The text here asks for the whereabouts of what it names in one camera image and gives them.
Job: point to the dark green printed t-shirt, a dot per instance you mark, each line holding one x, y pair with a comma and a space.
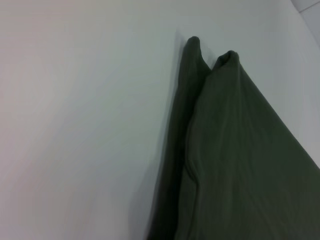
237, 150

